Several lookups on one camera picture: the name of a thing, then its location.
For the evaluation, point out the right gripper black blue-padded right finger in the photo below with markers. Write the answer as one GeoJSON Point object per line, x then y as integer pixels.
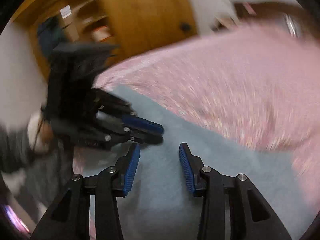
{"type": "Point", "coordinates": [232, 207]}

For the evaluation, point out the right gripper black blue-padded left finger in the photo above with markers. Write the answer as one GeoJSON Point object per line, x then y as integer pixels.
{"type": "Point", "coordinates": [68, 215]}

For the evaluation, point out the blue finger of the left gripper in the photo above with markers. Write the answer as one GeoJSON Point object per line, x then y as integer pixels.
{"type": "Point", "coordinates": [140, 123]}

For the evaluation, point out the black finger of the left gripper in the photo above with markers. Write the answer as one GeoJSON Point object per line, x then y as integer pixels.
{"type": "Point", "coordinates": [140, 137]}

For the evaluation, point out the grey fleece pants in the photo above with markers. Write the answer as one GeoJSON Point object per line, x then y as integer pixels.
{"type": "Point", "coordinates": [159, 205]}

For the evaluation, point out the dark clothes hanging in wardrobe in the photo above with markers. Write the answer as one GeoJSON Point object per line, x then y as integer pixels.
{"type": "Point", "coordinates": [50, 35]}

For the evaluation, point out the white orange box on shelf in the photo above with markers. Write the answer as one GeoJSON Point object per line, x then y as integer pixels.
{"type": "Point", "coordinates": [101, 33]}

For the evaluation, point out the black pouch on wardrobe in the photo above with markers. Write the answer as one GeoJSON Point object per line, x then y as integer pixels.
{"type": "Point", "coordinates": [185, 27]}

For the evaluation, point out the wooden wardrobe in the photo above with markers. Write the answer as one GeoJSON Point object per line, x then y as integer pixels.
{"type": "Point", "coordinates": [137, 26]}

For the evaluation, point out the pink floral bedspread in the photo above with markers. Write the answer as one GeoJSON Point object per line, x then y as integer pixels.
{"type": "Point", "coordinates": [256, 85]}

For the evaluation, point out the dark wooden headboard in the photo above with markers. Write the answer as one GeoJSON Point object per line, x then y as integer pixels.
{"type": "Point", "coordinates": [293, 18]}

